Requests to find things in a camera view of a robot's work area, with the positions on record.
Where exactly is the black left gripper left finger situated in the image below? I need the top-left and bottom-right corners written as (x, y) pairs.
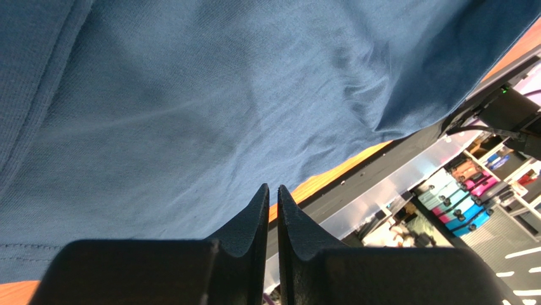
top-left (30, 184), bottom-right (269, 304)

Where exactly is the aluminium front frame rail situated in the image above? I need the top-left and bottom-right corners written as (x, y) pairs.
top-left (262, 128), bottom-right (484, 293)

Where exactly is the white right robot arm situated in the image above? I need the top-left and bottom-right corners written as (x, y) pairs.
top-left (441, 85), bottom-right (540, 160)

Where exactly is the colourful suitcases row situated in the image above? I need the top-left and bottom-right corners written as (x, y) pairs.
top-left (414, 154), bottom-right (498, 237)

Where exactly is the blue t-shirt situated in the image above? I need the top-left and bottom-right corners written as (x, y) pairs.
top-left (1, 1), bottom-right (540, 283)

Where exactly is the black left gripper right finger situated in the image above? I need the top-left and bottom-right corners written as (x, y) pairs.
top-left (277, 186), bottom-right (514, 304)

